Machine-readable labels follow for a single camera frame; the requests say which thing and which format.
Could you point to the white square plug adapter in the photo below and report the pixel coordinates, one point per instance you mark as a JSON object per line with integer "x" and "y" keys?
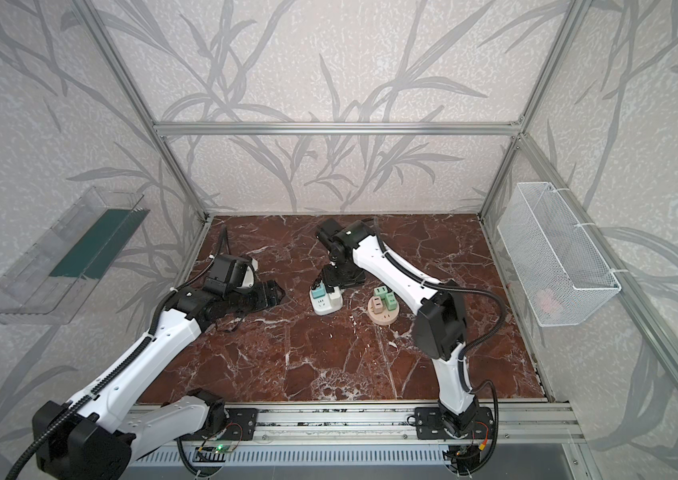
{"x": 335, "y": 296}

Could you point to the white square power strip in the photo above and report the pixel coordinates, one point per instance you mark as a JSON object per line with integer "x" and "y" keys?
{"x": 320, "y": 303}

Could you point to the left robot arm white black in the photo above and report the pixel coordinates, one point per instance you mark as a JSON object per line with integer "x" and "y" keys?
{"x": 90, "y": 436}

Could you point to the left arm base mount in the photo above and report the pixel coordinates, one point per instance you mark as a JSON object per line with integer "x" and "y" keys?
{"x": 231, "y": 423}

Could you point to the pink round power strip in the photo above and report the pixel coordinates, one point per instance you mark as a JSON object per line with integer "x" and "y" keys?
{"x": 385, "y": 319}

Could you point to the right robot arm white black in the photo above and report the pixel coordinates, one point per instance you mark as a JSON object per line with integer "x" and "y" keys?
{"x": 440, "y": 328}

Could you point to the aluminium front rail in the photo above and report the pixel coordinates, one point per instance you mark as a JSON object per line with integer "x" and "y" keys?
{"x": 393, "y": 422}

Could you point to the clear plastic wall bin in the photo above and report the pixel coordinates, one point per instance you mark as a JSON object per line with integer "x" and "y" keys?
{"x": 53, "y": 279}

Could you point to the pink plug adapter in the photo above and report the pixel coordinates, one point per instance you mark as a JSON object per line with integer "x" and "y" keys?
{"x": 377, "y": 306}

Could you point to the white wire mesh basket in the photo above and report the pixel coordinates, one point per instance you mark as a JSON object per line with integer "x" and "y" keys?
{"x": 564, "y": 276}

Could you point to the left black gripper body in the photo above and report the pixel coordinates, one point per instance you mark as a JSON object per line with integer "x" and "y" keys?
{"x": 253, "y": 294}

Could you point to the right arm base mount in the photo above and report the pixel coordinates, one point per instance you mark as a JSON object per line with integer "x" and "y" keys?
{"x": 441, "y": 423}

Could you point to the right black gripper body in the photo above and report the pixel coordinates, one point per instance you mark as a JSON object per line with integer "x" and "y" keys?
{"x": 345, "y": 276}

